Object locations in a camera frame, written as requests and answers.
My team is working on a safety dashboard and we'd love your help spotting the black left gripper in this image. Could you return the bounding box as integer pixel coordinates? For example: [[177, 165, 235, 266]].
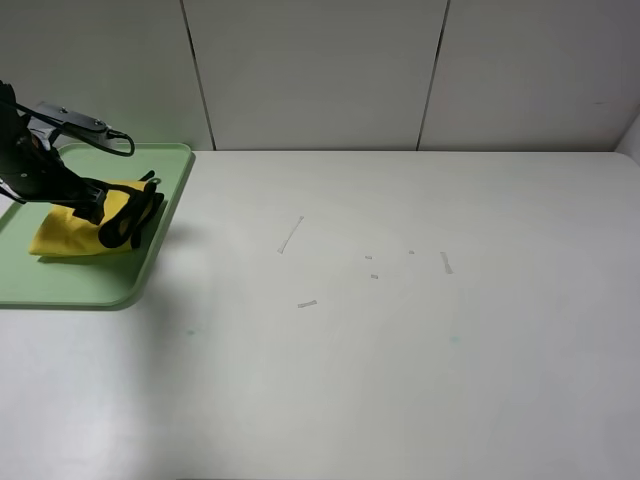
[[1, 125, 108, 225]]

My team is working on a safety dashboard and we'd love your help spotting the yellow towel with black trim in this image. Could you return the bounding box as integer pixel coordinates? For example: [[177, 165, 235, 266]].
[[28, 170, 164, 257]]

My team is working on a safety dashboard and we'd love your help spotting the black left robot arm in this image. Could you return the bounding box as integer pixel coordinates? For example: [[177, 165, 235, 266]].
[[1, 83, 106, 225]]

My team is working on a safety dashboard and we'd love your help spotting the light green plastic tray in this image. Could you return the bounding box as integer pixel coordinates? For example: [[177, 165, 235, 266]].
[[1, 143, 195, 310]]

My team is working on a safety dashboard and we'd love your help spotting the black left camera cable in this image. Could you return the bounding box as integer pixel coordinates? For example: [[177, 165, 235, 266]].
[[0, 99, 135, 157]]

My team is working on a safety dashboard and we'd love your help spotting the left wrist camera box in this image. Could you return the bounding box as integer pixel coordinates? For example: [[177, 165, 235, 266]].
[[28, 102, 111, 147]]

